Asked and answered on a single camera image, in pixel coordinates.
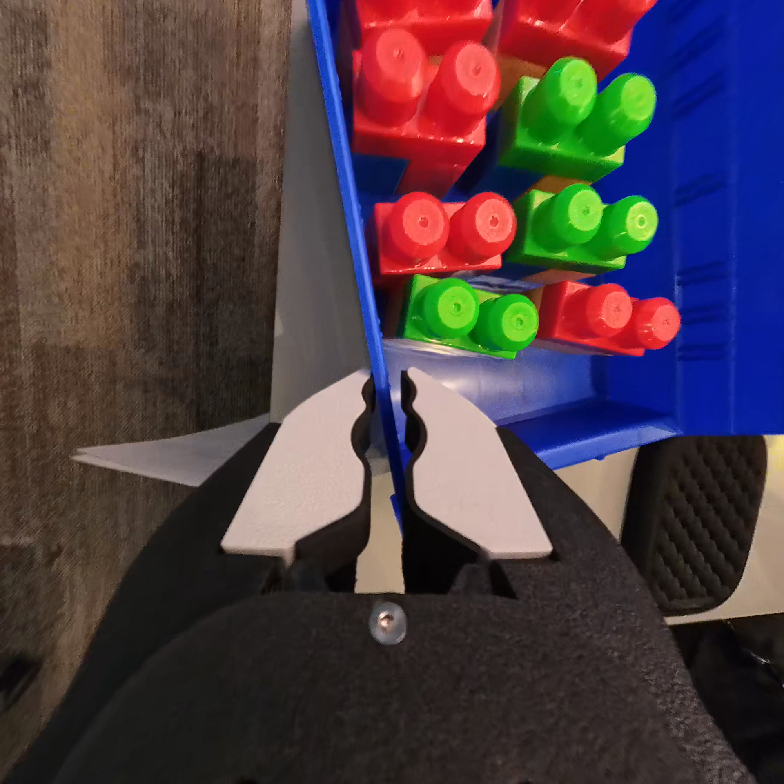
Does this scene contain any black mesh armrest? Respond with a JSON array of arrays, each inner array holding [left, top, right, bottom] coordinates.
[[624, 434, 771, 617]]

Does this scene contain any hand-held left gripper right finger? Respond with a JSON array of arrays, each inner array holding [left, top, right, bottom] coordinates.
[[401, 367, 555, 561]]

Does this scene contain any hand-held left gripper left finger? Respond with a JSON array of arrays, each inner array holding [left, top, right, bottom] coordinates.
[[220, 369, 376, 567]]

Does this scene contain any pile of assembled block bridges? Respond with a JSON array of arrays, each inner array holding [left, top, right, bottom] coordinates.
[[351, 0, 682, 360]]

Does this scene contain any grey desk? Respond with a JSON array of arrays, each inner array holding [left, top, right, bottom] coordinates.
[[69, 0, 784, 627]]

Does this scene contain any blue plastic bin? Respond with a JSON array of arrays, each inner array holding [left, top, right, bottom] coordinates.
[[305, 0, 784, 535]]

